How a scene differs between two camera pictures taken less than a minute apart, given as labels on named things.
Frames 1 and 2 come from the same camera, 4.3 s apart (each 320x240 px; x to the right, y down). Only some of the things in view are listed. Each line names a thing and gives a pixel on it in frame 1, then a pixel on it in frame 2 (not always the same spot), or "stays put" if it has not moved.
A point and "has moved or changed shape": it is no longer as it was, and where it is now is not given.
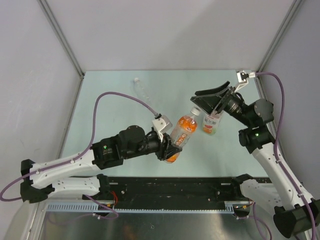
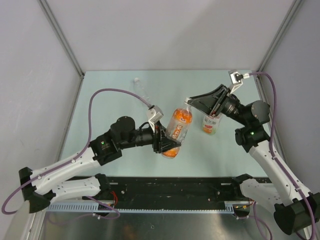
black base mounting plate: (173, 192) stays put
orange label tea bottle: (183, 131) has moved or changed shape
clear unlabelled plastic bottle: (141, 89) stays put
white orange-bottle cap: (195, 110) -> (186, 100)
